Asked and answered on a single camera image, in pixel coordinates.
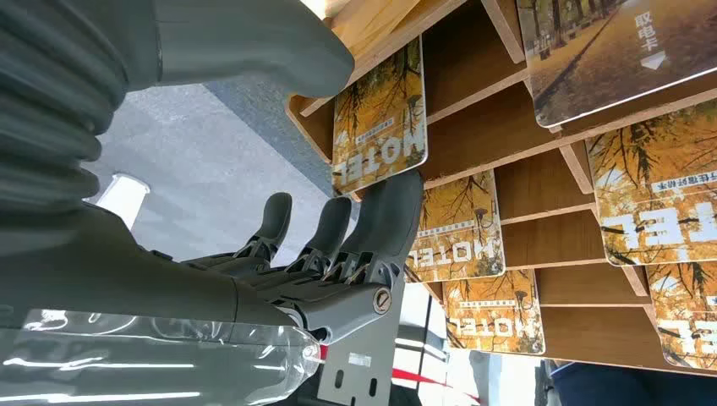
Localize autumn hotel key card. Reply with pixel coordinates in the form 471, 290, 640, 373
643, 260, 717, 371
404, 170, 506, 285
331, 36, 429, 196
441, 269, 546, 356
584, 99, 717, 268

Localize wooden card rack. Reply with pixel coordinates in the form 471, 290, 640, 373
285, 0, 717, 377

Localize person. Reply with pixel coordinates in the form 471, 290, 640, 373
550, 361, 717, 406

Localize autumn key card arrow print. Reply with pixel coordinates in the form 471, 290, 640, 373
516, 0, 717, 129

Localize white rectangular light fixture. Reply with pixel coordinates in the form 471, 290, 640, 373
94, 173, 151, 232

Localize clear plastic bottle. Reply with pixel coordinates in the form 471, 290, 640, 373
0, 309, 325, 406

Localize ribbed grey right arm sleeve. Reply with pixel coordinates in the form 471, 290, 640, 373
0, 0, 135, 225

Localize red barrier strip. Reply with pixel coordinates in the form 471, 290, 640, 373
391, 366, 483, 406

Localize grey slotted metal bracket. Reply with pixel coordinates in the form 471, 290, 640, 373
316, 278, 406, 406

